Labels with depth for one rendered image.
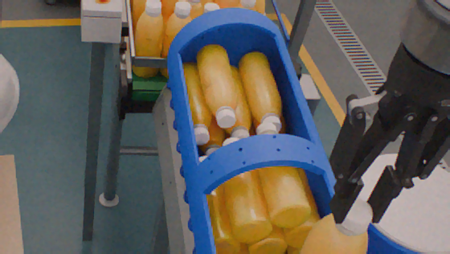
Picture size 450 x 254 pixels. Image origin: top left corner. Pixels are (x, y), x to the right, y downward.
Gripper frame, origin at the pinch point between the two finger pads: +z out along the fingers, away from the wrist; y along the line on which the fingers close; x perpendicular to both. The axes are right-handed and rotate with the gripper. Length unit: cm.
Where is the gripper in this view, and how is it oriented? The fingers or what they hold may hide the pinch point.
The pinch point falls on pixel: (363, 195)
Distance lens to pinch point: 72.3
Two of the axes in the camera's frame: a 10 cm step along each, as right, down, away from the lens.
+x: -1.1, -7.4, 6.7
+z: -1.4, 6.8, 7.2
